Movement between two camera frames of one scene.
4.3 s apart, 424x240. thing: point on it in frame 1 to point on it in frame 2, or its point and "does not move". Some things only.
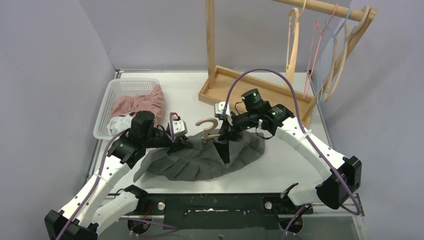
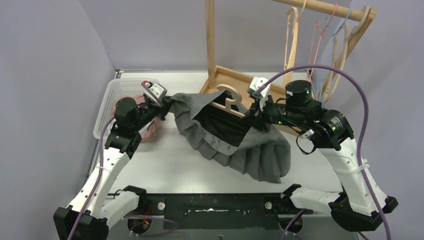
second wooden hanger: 294,21 does not move
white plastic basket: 116,88 does not move
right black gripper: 229,130 to 256,117
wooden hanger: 206,135 to 229,101
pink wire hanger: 318,36 does not move
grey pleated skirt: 196,159 to 228,138
